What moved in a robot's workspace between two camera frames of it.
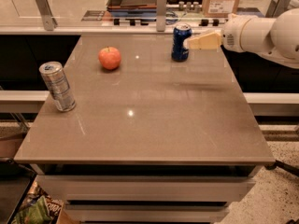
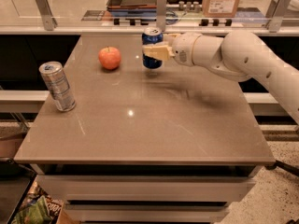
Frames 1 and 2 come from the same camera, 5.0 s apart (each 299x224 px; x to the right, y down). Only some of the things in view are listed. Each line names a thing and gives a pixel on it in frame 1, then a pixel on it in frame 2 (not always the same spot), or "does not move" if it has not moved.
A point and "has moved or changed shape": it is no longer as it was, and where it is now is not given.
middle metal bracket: (162, 10) does not move
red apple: (109, 58) does not move
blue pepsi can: (180, 34) has moved or changed shape
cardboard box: (220, 1) does not move
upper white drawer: (149, 189) does not move
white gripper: (231, 37) → (181, 49)
